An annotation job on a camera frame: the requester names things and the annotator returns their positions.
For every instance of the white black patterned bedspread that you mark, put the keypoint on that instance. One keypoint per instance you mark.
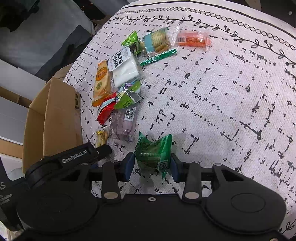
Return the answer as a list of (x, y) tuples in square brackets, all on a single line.
[(232, 104)]

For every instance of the brown cardboard box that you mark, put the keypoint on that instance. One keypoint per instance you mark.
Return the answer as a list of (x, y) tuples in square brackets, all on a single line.
[(53, 123)]

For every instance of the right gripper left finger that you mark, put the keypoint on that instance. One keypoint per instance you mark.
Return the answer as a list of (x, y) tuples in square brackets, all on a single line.
[(128, 165)]

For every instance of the orange clear snack packet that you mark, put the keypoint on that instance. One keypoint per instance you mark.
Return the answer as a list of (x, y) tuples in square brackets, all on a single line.
[(194, 39)]

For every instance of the beige blanket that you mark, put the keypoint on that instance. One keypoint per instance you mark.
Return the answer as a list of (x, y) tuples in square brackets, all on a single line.
[(61, 74)]

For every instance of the white rice cake packet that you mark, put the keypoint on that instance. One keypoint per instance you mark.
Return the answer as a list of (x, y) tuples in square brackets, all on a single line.
[(124, 67)]

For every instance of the orange cracker packet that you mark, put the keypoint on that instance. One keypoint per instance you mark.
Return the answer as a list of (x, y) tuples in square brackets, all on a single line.
[(102, 87)]

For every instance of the purple clear snack packet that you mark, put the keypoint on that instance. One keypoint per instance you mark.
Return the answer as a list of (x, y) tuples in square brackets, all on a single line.
[(123, 124)]

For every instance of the grey wardrobe cabinet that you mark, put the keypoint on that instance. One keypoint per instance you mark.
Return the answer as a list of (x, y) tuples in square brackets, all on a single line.
[(18, 90)]

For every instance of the blue green olive snack packet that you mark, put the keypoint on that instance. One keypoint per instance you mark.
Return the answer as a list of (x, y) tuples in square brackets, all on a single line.
[(128, 95)]

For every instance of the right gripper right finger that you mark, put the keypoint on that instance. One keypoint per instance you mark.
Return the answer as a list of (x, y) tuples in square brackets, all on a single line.
[(176, 168)]

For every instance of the teal green biscuit packet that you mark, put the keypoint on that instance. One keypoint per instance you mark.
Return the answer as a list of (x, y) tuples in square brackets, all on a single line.
[(156, 46)]

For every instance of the bright green snack packet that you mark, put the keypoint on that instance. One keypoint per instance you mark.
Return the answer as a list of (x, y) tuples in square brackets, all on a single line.
[(132, 42)]

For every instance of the dark green snack packet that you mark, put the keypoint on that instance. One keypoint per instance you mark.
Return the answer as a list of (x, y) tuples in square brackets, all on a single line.
[(155, 155)]

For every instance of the red white snack packet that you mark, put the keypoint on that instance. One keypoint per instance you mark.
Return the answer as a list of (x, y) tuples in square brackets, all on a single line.
[(106, 108)]

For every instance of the yellow candy stick packet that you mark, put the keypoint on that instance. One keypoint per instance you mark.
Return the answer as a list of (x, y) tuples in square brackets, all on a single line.
[(101, 138)]

